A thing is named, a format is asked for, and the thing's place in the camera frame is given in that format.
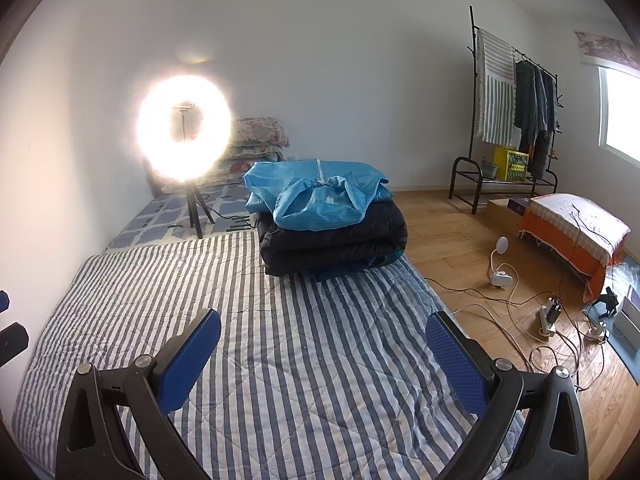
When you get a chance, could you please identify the striped cloth on rack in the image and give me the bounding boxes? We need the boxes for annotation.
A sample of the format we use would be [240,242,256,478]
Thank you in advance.
[475,28,516,146]

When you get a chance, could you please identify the blue white striped quilt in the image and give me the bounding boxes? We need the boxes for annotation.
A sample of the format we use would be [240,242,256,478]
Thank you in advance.
[12,232,475,479]

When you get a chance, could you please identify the yellow box on rack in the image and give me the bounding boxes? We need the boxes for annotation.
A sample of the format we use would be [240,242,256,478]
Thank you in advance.
[492,146,528,182]

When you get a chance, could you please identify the light blue striped garment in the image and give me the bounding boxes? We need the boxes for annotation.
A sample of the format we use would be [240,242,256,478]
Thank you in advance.
[243,159,393,232]

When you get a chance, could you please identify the blue checked bed sheet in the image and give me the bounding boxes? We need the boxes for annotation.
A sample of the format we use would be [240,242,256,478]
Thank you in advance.
[106,183,254,252]

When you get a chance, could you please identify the cardboard box on floor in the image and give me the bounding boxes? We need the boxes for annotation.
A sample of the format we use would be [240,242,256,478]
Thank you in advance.
[486,197,529,236]

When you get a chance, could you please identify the white power strip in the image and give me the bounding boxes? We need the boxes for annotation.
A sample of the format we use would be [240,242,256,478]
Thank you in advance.
[538,297,562,338]
[489,270,514,288]

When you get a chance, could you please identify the ring light on tripod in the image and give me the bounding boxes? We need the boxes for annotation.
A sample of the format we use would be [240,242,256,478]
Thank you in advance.
[134,75,232,238]

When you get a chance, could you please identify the white round device on floor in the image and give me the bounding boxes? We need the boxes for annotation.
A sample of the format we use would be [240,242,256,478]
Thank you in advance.
[489,236,509,273]

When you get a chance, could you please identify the black metal clothes rack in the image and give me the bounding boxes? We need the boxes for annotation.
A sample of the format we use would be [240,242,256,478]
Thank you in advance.
[448,24,561,214]

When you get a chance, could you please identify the window with frame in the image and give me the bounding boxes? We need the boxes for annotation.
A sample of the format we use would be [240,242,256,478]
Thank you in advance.
[598,67,640,166]

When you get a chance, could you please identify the dark navy folded duvet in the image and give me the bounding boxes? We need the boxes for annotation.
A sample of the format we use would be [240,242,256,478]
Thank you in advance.
[257,202,408,281]

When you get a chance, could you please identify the dark clothes on rack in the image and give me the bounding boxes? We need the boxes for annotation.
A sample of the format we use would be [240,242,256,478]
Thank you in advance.
[514,60,556,179]

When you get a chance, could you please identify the floral window valance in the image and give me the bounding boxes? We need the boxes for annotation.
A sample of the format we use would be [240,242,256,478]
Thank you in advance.
[574,30,640,70]

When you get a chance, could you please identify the floral folded bedding pile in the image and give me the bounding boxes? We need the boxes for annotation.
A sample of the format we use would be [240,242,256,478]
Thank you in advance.
[205,117,290,185]

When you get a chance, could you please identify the white cables on floor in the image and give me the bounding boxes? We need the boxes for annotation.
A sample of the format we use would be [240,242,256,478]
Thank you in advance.
[424,204,626,394]

